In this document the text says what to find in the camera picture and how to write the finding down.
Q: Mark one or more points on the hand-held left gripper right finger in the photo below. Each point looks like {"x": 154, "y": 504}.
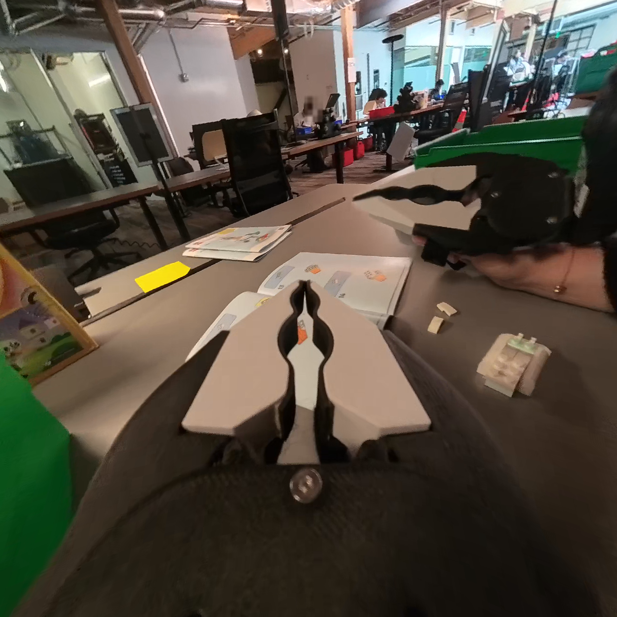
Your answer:
{"x": 371, "y": 381}

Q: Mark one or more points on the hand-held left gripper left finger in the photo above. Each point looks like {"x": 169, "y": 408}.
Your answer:
{"x": 241, "y": 381}

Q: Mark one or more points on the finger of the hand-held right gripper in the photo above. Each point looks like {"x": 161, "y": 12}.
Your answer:
{"x": 434, "y": 178}
{"x": 434, "y": 214}

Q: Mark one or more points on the light blue instruction booklet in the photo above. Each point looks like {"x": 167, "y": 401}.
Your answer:
{"x": 366, "y": 279}

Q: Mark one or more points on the small tan lego piece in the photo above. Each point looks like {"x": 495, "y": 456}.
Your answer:
{"x": 447, "y": 309}
{"x": 435, "y": 325}

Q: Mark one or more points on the white lego assembly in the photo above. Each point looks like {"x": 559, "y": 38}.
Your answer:
{"x": 511, "y": 366}

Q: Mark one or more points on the person's right hand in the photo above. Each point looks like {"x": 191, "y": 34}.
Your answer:
{"x": 520, "y": 270}

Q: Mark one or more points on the white leaning board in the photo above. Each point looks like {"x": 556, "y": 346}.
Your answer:
{"x": 401, "y": 140}

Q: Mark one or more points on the green plastic bin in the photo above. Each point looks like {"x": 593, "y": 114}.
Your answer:
{"x": 506, "y": 137}
{"x": 29, "y": 482}

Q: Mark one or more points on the red plastic bin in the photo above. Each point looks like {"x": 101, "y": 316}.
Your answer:
{"x": 381, "y": 112}
{"x": 343, "y": 157}

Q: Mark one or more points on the dark jacket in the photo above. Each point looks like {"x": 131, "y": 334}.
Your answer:
{"x": 600, "y": 168}

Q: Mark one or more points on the long wooden desk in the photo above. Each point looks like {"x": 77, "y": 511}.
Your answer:
{"x": 323, "y": 142}

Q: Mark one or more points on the yellow sticky note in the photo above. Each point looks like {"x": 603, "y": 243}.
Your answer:
{"x": 161, "y": 277}

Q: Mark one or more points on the wooden pillar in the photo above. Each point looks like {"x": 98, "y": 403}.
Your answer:
{"x": 348, "y": 58}
{"x": 130, "y": 58}

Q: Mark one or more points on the green crate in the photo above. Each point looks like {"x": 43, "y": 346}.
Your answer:
{"x": 595, "y": 70}

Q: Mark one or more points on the black mesh office chair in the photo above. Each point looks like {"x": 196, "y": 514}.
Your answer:
{"x": 255, "y": 159}

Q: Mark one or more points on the dark grey box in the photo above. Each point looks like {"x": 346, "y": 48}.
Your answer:
{"x": 60, "y": 294}

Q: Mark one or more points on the chair with tan back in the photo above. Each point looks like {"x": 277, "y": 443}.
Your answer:
{"x": 212, "y": 144}

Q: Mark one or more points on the dark wooden desk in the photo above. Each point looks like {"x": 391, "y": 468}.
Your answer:
{"x": 72, "y": 205}

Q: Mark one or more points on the tablet screen on stand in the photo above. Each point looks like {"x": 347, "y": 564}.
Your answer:
{"x": 140, "y": 132}

